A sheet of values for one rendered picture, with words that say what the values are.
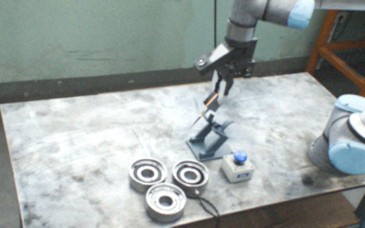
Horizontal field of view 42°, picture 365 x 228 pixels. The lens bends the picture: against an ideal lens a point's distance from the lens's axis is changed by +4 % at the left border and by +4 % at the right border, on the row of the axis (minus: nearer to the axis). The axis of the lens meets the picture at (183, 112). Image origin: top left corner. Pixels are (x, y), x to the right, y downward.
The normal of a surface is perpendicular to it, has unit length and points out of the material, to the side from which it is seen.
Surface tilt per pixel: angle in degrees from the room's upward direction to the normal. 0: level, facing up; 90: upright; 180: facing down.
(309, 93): 0
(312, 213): 0
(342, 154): 98
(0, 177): 0
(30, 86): 90
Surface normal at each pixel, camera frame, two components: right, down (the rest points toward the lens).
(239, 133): 0.15, -0.80
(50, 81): 0.39, 0.59
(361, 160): -0.32, 0.63
